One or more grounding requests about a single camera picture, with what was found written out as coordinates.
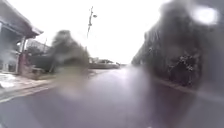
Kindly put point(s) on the low distant building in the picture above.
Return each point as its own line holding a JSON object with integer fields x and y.
{"x": 103, "y": 63}

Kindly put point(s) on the wet grey asphalt road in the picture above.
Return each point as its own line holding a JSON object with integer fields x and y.
{"x": 116, "y": 100}

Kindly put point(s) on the tall street light pole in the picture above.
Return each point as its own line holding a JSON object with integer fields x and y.
{"x": 89, "y": 23}

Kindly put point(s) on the dark round tree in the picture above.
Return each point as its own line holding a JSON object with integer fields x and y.
{"x": 65, "y": 50}

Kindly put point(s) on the dark tall hedge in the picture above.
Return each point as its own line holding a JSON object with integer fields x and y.
{"x": 176, "y": 50}

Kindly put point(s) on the pale kerb strip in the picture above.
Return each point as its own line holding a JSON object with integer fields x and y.
{"x": 23, "y": 91}

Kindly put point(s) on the grey pavement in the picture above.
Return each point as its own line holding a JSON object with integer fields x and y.
{"x": 20, "y": 83}

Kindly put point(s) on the pale building with dark roof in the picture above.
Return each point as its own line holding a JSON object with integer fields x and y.
{"x": 13, "y": 36}

